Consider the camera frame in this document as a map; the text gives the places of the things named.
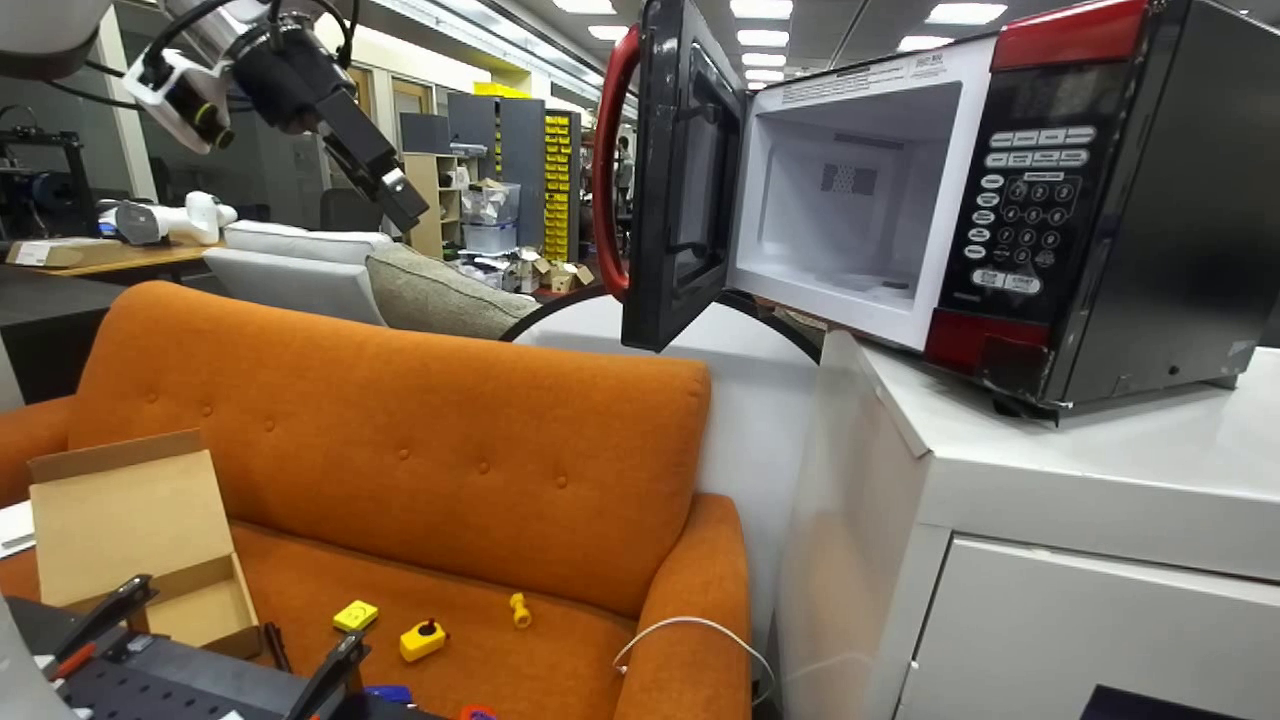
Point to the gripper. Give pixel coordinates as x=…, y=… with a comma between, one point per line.
x=295, y=75

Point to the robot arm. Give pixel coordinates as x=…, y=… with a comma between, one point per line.
x=50, y=30

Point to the microwave door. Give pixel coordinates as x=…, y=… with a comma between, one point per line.
x=680, y=200

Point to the black and red microwave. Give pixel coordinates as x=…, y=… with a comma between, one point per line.
x=1120, y=200

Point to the dark office chair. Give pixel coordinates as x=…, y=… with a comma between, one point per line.
x=348, y=210

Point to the wooden shelf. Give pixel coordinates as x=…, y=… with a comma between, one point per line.
x=428, y=205

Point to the white device on desk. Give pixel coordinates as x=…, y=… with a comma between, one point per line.
x=165, y=220

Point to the light grey sofa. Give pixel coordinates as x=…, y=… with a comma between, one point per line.
x=290, y=270

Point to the grey storage cabinets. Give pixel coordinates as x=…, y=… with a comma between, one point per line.
x=520, y=150

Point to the stack of clear plastic bins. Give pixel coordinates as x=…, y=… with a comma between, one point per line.
x=490, y=215

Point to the wooden desk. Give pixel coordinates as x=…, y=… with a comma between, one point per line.
x=110, y=255

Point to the grey cushion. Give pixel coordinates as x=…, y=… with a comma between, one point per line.
x=440, y=295

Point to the black 3d printer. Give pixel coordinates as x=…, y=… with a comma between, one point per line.
x=40, y=190

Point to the rack of yellow bins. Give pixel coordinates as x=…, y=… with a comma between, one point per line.
x=558, y=190

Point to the heap of cardboard boxes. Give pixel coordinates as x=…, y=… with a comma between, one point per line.
x=530, y=270

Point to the black table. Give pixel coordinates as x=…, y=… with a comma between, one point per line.
x=60, y=320

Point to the person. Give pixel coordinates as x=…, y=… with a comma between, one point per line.
x=624, y=175

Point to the orange sofa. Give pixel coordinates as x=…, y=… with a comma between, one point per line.
x=420, y=450

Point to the open cardboard box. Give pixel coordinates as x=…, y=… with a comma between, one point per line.
x=120, y=520

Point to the white paper sheet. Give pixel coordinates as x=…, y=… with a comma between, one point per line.
x=15, y=528

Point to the flat yellow block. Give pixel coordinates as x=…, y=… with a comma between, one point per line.
x=355, y=616

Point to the black clamp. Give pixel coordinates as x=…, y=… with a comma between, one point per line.
x=100, y=615
x=330, y=675

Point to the white panel with black rim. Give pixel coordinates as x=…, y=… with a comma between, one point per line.
x=760, y=420

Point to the small yellow peg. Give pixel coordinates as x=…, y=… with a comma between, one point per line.
x=520, y=610

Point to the yellow box with black knob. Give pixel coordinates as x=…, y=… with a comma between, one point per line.
x=420, y=643

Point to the small blue object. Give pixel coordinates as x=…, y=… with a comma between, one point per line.
x=388, y=694

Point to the white cabinet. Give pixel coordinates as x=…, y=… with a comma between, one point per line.
x=1050, y=520

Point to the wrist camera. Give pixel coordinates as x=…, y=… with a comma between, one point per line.
x=172, y=100

